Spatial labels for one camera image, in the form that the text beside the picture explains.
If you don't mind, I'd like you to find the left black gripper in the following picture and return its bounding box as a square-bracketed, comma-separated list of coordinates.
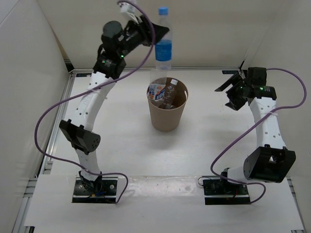
[117, 15, 169, 58]

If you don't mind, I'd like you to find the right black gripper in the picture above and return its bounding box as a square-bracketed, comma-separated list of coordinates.
[215, 73, 250, 111]

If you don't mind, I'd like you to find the blue label water bottle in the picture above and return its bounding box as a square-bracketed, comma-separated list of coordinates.
[155, 7, 173, 70]

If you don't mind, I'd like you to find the bottle with orange label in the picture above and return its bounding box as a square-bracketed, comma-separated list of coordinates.
[148, 69, 167, 103]

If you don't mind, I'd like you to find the clear white cap bottle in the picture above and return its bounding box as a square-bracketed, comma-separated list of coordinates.
[163, 79, 178, 105]

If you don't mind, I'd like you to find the black label small bottle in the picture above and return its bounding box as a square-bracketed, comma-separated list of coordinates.
[162, 103, 176, 110]

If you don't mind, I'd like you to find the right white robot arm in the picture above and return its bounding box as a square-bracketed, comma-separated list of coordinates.
[216, 67, 296, 194]

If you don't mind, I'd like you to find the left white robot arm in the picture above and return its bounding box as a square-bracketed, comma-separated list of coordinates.
[59, 0, 169, 194]

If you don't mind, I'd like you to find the brown paper bin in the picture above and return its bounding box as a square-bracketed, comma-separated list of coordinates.
[147, 80, 188, 132]

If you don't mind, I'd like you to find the right blue rail label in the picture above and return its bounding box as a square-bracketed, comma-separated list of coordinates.
[222, 70, 239, 75]

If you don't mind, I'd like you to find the blue rail label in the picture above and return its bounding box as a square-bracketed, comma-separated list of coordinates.
[222, 70, 239, 75]
[76, 73, 91, 77]

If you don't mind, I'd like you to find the left blue rail label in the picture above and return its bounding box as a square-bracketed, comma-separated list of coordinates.
[76, 73, 91, 77]

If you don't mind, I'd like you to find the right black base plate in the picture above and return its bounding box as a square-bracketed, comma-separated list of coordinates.
[203, 179, 250, 205]

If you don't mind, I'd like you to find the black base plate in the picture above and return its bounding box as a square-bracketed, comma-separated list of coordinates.
[203, 179, 250, 205]
[71, 177, 118, 204]

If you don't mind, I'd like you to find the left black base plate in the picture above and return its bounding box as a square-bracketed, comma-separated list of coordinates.
[71, 177, 118, 204]

